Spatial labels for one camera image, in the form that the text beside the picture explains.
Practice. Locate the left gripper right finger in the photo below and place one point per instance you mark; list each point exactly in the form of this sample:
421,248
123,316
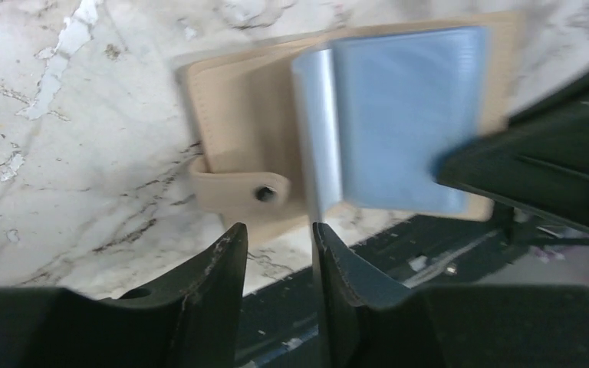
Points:
367,319

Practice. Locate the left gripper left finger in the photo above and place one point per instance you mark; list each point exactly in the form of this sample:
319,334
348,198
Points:
187,317

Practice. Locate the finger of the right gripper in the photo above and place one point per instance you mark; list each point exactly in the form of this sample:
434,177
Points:
539,165

